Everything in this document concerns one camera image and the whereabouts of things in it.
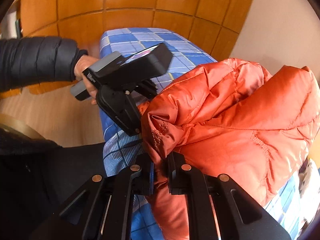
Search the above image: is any wooden wardrobe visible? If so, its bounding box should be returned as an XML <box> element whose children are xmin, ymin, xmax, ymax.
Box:
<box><xmin>0</xmin><ymin>0</ymin><xmax>258</xmax><ymax>99</ymax></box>

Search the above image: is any orange quilted down jacket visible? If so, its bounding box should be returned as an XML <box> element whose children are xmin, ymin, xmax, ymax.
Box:
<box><xmin>138</xmin><ymin>59</ymin><xmax>319</xmax><ymax>239</ymax></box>

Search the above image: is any left forearm dark sleeve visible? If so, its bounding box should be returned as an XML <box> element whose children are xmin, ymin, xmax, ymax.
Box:
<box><xmin>1</xmin><ymin>36</ymin><xmax>88</xmax><ymax>92</ymax></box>

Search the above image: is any left hand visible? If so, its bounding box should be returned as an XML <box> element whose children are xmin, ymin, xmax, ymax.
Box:
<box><xmin>74</xmin><ymin>55</ymin><xmax>99</xmax><ymax>105</ymax></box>

